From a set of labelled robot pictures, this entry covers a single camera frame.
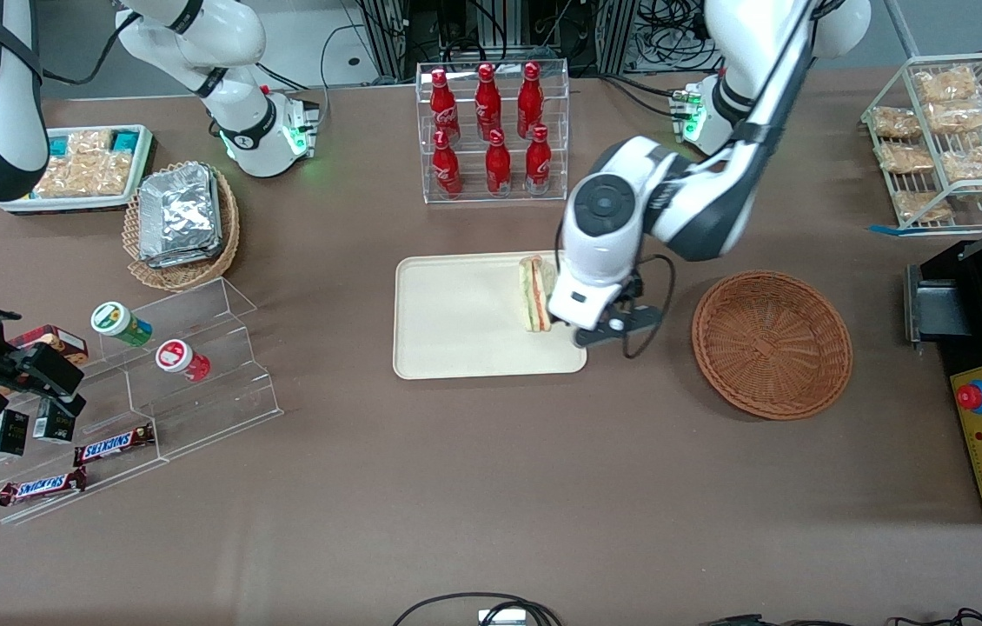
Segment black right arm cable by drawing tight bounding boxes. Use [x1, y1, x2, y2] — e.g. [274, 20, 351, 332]
[37, 10, 144, 88]

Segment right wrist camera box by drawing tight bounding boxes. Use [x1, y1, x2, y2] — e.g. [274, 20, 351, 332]
[11, 343, 85, 394]

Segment aluminium frame rack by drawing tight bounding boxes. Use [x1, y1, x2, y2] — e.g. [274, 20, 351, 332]
[343, 0, 641, 81]

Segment cream plastic tray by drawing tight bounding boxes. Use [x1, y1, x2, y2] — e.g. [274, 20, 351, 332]
[393, 250, 587, 381]

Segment clear acrylic stepped display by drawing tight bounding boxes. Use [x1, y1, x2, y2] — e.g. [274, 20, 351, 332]
[0, 276, 285, 525]

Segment small black box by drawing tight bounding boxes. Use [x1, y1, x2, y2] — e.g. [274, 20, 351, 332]
[32, 400, 77, 444]
[0, 409, 30, 458]

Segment white rectangular snack tray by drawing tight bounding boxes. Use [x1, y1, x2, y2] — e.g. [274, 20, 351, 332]
[0, 124, 157, 215]

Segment clear bag of crackers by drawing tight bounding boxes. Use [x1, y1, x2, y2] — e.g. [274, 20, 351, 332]
[74, 130, 136, 196]
[32, 155, 103, 199]

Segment black thin cable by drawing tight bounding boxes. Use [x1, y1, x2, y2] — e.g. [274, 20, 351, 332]
[700, 607, 982, 626]

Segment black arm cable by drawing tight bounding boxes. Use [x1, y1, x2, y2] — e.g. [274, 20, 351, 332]
[37, 10, 144, 88]
[555, 222, 677, 359]

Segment round brown wicker basket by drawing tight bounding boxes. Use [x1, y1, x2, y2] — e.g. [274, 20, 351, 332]
[691, 270, 854, 422]

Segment black looped cable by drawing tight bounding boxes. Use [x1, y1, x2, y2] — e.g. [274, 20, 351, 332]
[391, 592, 563, 626]

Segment clear bag of snacks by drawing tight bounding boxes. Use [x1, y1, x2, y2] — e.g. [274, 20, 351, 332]
[912, 65, 979, 105]
[926, 100, 982, 137]
[878, 142, 937, 175]
[939, 130, 982, 184]
[872, 106, 922, 140]
[893, 190, 952, 223]

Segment clear acrylic bottle rack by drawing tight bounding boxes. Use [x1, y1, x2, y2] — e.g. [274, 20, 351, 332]
[415, 58, 570, 205]

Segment red snack can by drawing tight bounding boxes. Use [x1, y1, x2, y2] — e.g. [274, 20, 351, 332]
[155, 339, 212, 383]

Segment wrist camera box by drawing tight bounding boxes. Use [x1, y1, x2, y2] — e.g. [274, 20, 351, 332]
[11, 343, 85, 394]
[574, 304, 664, 350]

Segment green snack can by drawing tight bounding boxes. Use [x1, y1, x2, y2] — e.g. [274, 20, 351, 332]
[90, 301, 154, 348]

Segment brown Snickers bar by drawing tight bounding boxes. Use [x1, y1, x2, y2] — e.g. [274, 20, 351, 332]
[0, 467, 89, 508]
[74, 423, 156, 467]

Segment silver foil pack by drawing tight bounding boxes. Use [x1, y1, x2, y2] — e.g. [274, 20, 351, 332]
[146, 243, 225, 270]
[139, 165, 222, 259]

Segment red-brown chocolate box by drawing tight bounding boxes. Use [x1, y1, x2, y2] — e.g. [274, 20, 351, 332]
[6, 324, 90, 366]

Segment black arm base cables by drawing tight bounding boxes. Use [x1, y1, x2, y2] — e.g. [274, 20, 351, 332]
[600, 72, 693, 120]

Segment red cola bottle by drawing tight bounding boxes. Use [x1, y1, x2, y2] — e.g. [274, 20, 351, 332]
[516, 61, 545, 140]
[474, 63, 503, 142]
[485, 129, 513, 197]
[431, 129, 464, 197]
[525, 124, 554, 195]
[429, 68, 462, 145]

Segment white wire rack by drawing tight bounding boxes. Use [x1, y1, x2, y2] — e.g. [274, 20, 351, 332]
[860, 52, 982, 234]

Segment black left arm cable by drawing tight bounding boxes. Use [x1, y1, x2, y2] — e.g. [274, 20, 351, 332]
[555, 222, 677, 359]

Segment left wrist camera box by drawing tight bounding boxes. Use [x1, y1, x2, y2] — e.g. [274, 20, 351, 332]
[574, 304, 664, 350]

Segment triangle sandwich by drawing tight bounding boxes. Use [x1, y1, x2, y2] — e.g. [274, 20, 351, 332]
[518, 254, 559, 334]

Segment oval light wicker basket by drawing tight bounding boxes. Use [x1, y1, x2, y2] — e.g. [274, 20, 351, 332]
[123, 161, 242, 292]

